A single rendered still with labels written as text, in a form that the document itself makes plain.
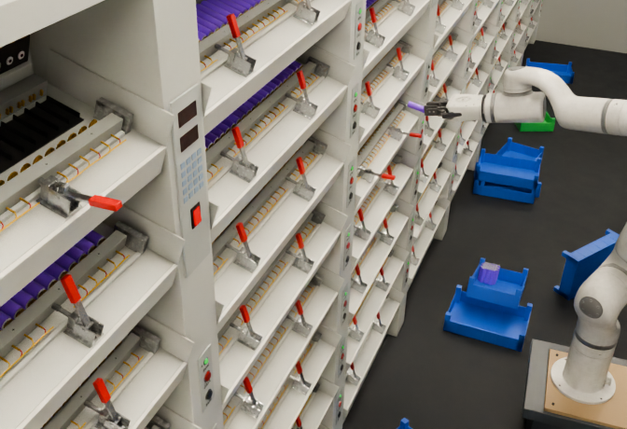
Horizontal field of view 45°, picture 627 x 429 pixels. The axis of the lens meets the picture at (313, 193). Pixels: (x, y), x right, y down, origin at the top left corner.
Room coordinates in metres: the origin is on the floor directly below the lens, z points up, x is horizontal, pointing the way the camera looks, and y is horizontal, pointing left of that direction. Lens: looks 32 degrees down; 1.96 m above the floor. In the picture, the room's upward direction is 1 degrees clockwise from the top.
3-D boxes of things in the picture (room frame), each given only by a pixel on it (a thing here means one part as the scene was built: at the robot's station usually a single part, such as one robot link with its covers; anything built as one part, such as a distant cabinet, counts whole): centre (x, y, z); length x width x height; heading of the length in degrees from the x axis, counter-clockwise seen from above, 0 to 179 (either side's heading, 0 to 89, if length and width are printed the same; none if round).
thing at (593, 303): (1.63, -0.81, 0.60); 0.19 x 0.12 x 0.24; 137
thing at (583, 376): (1.65, -0.83, 0.39); 0.19 x 0.19 x 0.18
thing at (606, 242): (2.51, -1.15, 0.10); 0.30 x 0.08 x 0.20; 125
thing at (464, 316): (2.23, -0.69, 0.04); 0.30 x 0.20 x 0.08; 68
